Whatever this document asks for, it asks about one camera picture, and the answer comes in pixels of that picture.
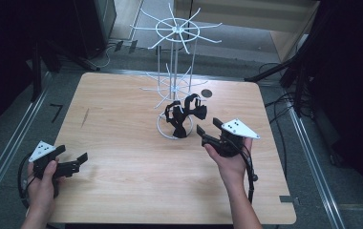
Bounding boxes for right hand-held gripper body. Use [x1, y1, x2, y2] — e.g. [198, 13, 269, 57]
[202, 118, 261, 158]

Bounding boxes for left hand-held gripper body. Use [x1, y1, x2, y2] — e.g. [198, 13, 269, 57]
[28, 140, 79, 198]

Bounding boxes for black bow tie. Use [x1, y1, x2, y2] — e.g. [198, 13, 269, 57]
[183, 93, 208, 121]
[164, 99, 191, 139]

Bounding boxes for white wire display rack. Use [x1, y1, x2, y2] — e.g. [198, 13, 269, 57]
[131, 2, 224, 141]

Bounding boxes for person's right hand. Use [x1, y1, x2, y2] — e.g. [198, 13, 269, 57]
[203, 136, 254, 189]

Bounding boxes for person's left hand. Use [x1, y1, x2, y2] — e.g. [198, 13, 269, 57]
[26, 159, 65, 221]

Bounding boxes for black metal stand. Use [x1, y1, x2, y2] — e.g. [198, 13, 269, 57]
[30, 39, 101, 103]
[244, 31, 319, 119]

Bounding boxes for grey tape strip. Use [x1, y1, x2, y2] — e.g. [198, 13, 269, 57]
[279, 195, 300, 205]

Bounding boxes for light wooden furniture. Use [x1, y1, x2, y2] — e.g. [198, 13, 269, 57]
[173, 0, 321, 63]

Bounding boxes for dark cabinet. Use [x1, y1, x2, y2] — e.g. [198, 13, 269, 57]
[73, 0, 117, 61]

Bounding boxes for metal floor rail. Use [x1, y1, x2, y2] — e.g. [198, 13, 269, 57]
[0, 71, 53, 212]
[286, 104, 347, 229]

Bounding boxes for black floor cables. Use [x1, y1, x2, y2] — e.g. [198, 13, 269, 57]
[258, 61, 312, 175]

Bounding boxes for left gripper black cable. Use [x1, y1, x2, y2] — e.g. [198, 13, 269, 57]
[17, 153, 34, 209]

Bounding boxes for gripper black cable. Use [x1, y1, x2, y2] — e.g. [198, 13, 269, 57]
[17, 153, 34, 209]
[240, 145, 260, 204]

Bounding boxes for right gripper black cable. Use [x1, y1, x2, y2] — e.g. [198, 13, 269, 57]
[240, 145, 260, 204]

